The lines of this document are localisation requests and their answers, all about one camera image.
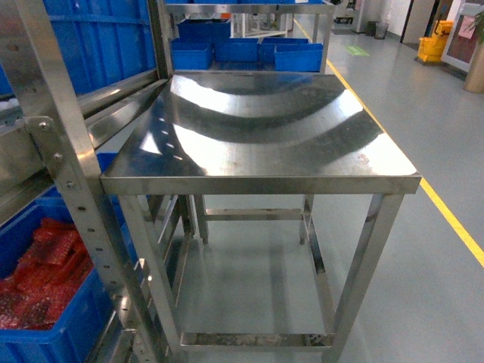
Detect stainless steel roller shelf rack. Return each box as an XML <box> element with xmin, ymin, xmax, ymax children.
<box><xmin>1</xmin><ymin>1</ymin><xmax>188</xmax><ymax>362</ymax></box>

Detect grey trash can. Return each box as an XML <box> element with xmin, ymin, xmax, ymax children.
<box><xmin>374</xmin><ymin>22</ymin><xmax>389</xmax><ymax>40</ymax></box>

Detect yellow mop bucket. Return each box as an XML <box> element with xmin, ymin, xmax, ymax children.
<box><xmin>418</xmin><ymin>20</ymin><xmax>454</xmax><ymax>63</ymax></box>

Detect red bubble wrap bags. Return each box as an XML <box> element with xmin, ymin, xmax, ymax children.
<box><xmin>1</xmin><ymin>218</ymin><xmax>93</xmax><ymax>330</ymax></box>

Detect potted plant gold pot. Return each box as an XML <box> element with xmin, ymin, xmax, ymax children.
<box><xmin>464</xmin><ymin>11</ymin><xmax>483</xmax><ymax>94</ymax></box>

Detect blue bin with red parts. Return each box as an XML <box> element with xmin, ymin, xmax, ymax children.
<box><xmin>0</xmin><ymin>196</ymin><xmax>141</xmax><ymax>363</ymax></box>

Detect small stainless steel table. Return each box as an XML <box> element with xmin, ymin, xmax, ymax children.
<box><xmin>101</xmin><ymin>72</ymin><xmax>420</xmax><ymax>362</ymax></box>

